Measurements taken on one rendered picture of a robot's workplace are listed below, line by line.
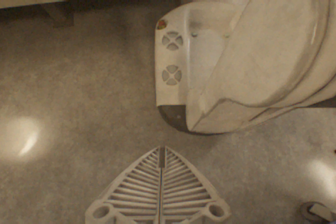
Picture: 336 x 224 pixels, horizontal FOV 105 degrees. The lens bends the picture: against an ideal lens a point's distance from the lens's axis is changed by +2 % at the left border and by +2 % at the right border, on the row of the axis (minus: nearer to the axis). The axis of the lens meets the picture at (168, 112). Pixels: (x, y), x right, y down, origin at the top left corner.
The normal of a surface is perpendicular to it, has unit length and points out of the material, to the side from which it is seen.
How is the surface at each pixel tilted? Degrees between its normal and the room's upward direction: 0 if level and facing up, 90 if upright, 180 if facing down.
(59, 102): 0
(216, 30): 0
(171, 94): 38
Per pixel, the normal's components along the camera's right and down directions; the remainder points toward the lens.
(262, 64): -1.00, 0.01
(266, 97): -0.95, 0.28
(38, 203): 0.03, -0.19
